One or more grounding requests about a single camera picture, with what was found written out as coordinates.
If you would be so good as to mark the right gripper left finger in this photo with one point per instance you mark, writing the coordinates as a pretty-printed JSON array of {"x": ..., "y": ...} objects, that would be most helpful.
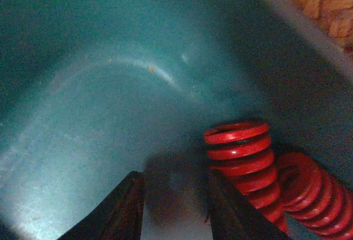
[{"x": 118, "y": 216}]

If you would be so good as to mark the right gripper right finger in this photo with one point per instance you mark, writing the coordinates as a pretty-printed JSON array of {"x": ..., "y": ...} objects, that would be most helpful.
[{"x": 232, "y": 216}]

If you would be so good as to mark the red large spring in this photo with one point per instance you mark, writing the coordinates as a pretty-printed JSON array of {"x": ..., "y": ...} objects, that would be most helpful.
[{"x": 242, "y": 152}]

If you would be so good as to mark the dark green plastic tray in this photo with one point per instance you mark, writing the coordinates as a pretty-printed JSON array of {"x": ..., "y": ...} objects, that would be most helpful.
[{"x": 93, "y": 89}]

